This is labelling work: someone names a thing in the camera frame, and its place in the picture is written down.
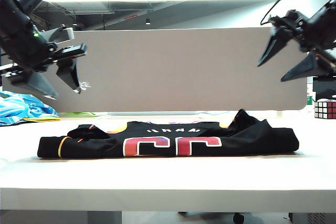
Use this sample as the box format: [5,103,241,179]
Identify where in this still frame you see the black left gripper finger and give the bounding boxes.
[10,71,59,101]
[56,57,82,94]

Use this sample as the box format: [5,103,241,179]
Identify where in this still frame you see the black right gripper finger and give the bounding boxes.
[280,50,334,82]
[257,26,289,67]

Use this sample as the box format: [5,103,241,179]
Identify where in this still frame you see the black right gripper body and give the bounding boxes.
[271,3,336,51]

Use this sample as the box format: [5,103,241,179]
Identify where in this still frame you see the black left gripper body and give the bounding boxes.
[0,11,88,75]

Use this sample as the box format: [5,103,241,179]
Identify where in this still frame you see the black basketball jersey number 35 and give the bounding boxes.
[36,108,300,158]

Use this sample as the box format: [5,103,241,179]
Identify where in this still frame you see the light blue patterned garment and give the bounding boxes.
[0,90,60,127]

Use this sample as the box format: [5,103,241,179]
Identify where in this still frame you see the clear plastic water bottle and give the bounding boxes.
[305,77,314,106]

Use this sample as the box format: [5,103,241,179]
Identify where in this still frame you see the yellow cloth piece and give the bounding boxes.
[22,116,61,123]

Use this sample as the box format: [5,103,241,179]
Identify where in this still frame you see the green flat item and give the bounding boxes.
[59,111,97,118]

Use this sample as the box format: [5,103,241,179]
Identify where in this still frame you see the Rubik's cube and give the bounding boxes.
[313,99,336,120]

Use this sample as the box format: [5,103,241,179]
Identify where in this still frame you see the taupe fabric desk partition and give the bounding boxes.
[2,26,308,113]

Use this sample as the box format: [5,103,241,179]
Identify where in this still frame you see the grey vented under-desk box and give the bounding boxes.
[287,212,336,224]

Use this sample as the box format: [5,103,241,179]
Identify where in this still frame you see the black chair wheel base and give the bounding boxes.
[177,211,245,224]

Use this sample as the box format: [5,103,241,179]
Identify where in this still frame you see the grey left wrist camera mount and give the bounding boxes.
[39,24,76,45]

